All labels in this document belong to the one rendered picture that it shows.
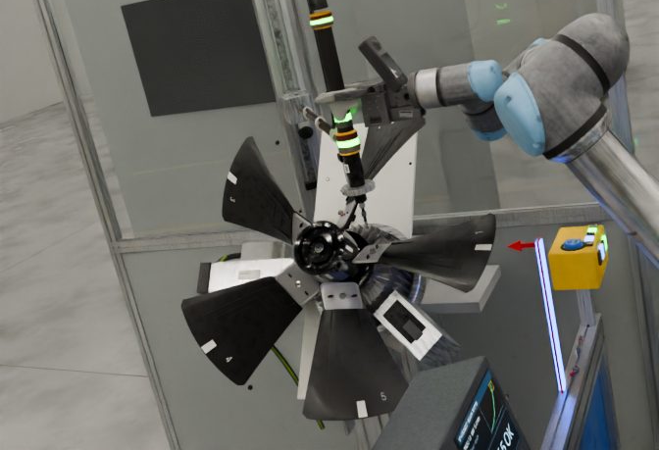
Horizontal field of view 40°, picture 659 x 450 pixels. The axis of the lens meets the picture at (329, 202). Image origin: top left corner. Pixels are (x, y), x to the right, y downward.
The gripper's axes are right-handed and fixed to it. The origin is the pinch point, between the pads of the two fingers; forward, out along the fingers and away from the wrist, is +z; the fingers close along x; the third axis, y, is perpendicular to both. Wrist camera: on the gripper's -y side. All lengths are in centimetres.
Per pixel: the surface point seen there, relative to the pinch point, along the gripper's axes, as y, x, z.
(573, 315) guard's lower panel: 85, 70, -27
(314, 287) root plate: 41.0, -2.4, 11.4
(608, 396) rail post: 87, 31, -40
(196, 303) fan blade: 39, -12, 36
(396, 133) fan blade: 13.4, 13.9, -8.0
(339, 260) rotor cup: 33.2, -7.0, 1.6
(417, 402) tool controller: 29, -67, -35
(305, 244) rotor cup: 30.1, -4.7, 9.8
